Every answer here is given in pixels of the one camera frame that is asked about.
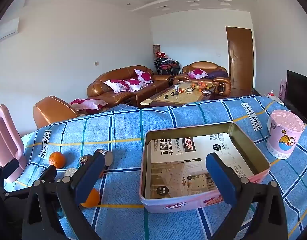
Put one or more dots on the orange tangerine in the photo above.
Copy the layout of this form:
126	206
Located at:
57	159
92	200

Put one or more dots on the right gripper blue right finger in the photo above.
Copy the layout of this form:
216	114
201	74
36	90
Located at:
224	177

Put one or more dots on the dark chocolate round toy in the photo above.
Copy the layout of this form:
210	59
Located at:
86	159

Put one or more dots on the white wall air conditioner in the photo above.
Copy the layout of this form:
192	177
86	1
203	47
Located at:
9	29

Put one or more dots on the brown leather three-seat sofa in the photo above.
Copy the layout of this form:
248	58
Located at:
132	84

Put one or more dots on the pink rectangular tin box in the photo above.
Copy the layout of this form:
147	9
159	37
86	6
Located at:
174	176

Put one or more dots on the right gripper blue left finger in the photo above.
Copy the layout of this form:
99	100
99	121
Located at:
87	175

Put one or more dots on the layered cylinder cake toy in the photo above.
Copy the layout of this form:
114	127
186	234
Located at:
108	155

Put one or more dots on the pink cartoon lidded cup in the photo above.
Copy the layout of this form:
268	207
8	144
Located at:
285	130

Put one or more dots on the brown wooden door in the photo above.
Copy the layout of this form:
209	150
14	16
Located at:
241	57

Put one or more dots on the stacked dark chairs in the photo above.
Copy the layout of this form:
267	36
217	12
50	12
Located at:
167	67

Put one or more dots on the wooden coffee table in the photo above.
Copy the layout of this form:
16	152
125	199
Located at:
181	94

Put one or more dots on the brown leather armchair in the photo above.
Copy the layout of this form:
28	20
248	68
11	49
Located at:
204	71

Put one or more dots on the pink electric kettle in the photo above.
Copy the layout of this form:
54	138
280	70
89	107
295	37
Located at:
11	145

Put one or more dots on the brown leather near chair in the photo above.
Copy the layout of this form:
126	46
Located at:
52	109

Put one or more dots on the black television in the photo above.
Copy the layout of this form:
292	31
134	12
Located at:
296	94

